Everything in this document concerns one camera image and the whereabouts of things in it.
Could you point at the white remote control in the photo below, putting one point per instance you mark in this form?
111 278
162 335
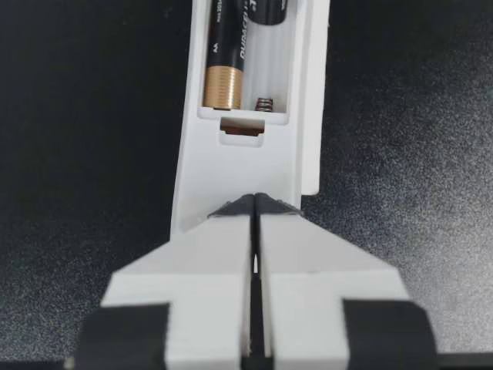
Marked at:
242 165

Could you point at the black and copper battery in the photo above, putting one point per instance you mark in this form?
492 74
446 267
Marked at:
225 58
267 11

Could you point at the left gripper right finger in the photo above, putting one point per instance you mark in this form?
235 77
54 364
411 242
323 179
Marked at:
308 270

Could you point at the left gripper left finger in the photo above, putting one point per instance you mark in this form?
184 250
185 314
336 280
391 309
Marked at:
200 270

